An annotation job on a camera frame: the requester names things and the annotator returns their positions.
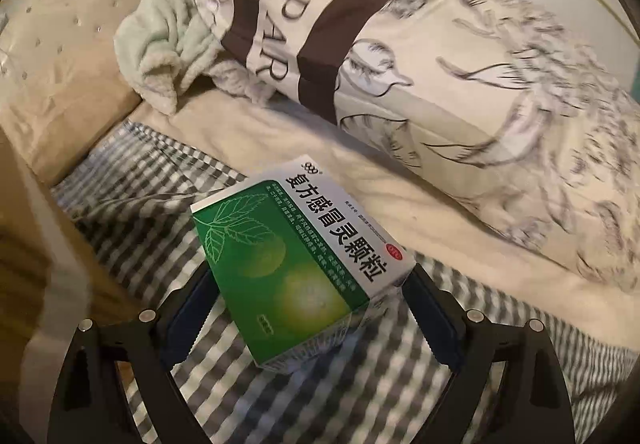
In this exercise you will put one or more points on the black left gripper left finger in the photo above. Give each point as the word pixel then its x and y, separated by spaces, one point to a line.
pixel 89 403

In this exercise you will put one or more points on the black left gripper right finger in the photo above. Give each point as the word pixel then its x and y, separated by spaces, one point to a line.
pixel 532 403

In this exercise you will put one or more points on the green checkered bed sheet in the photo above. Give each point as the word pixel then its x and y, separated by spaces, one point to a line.
pixel 130 198

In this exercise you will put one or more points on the beige pillow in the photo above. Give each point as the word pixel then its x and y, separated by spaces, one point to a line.
pixel 61 88

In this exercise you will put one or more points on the brown cardboard box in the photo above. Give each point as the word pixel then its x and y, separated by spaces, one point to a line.
pixel 50 281

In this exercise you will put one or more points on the green white medicine box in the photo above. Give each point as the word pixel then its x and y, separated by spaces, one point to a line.
pixel 299 263

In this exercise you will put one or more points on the light green fleece blanket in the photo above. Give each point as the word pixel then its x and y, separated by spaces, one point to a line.
pixel 161 48

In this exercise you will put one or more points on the floral patterned duvet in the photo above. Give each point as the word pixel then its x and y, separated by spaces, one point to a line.
pixel 492 102

